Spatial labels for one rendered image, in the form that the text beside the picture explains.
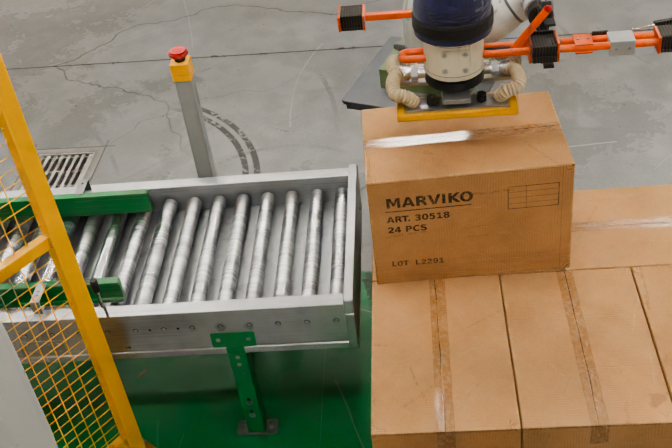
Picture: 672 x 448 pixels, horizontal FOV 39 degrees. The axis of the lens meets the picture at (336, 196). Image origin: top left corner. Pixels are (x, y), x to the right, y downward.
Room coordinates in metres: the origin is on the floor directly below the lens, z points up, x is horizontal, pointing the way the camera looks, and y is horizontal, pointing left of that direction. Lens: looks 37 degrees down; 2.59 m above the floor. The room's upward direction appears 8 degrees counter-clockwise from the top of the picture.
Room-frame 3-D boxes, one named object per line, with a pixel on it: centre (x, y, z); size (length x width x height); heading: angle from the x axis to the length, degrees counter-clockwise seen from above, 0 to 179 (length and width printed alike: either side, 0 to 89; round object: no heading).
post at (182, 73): (2.98, 0.48, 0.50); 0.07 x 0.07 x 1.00; 83
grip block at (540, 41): (2.33, -0.64, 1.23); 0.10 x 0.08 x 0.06; 173
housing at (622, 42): (2.30, -0.85, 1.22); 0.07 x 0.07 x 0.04; 83
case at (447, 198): (2.37, -0.40, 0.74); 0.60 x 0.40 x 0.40; 86
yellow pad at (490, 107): (2.27, -0.38, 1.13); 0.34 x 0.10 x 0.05; 83
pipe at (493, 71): (2.37, -0.39, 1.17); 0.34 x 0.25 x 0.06; 83
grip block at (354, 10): (2.66, -0.12, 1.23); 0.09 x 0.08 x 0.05; 173
